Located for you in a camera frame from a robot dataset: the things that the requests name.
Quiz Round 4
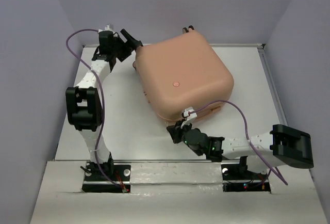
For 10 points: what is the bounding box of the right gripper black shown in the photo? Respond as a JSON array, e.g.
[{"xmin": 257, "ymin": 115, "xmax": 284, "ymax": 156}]
[{"xmin": 166, "ymin": 119, "xmax": 192, "ymax": 146}]

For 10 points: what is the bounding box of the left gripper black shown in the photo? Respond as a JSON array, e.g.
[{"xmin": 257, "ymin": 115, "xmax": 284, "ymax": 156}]
[{"xmin": 111, "ymin": 29, "xmax": 142, "ymax": 62}]

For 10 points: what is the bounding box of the pink hard-shell suitcase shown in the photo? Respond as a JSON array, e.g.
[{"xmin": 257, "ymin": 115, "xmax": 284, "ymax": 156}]
[{"xmin": 134, "ymin": 26, "xmax": 234, "ymax": 123}]

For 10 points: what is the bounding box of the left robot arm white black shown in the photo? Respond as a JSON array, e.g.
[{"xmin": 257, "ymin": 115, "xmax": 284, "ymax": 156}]
[{"xmin": 65, "ymin": 26, "xmax": 143, "ymax": 180}]

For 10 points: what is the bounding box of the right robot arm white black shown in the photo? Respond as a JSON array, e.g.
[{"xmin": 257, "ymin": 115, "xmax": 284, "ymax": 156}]
[{"xmin": 167, "ymin": 121, "xmax": 314, "ymax": 179}]

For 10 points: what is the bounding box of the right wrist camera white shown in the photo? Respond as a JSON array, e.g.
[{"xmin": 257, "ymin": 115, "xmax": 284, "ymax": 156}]
[{"xmin": 180, "ymin": 107, "xmax": 197, "ymax": 128}]

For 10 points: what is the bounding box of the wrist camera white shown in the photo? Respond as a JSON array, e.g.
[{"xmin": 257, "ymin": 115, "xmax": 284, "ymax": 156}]
[
  {"xmin": 180, "ymin": 107, "xmax": 197, "ymax": 128},
  {"xmin": 97, "ymin": 24, "xmax": 114, "ymax": 33}
]

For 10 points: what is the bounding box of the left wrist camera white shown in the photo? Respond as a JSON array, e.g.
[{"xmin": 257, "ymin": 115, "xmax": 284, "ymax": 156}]
[{"xmin": 97, "ymin": 24, "xmax": 114, "ymax": 33}]

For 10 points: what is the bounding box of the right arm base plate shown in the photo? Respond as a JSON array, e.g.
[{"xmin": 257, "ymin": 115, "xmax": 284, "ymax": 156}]
[{"xmin": 221, "ymin": 164, "xmax": 271, "ymax": 193}]

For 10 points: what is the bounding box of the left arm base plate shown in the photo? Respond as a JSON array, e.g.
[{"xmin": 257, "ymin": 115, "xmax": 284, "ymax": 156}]
[{"xmin": 80, "ymin": 162, "xmax": 131, "ymax": 194}]

